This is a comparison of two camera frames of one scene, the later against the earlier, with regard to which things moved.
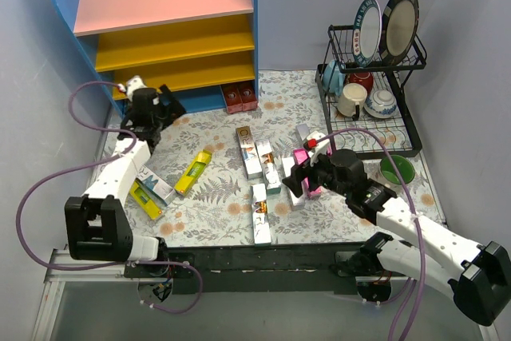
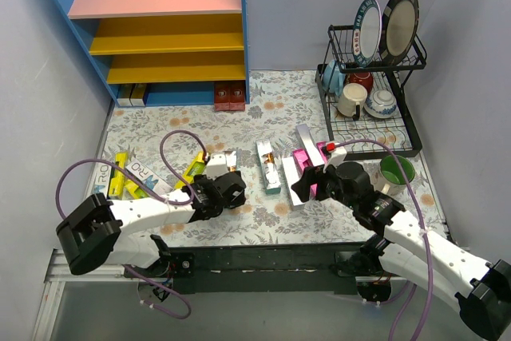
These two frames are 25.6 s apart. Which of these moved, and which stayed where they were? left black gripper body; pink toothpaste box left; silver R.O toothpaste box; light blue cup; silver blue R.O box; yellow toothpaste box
Moved: left black gripper body; silver R.O toothpaste box
Stayed: yellow toothpaste box; light blue cup; pink toothpaste box left; silver blue R.O box
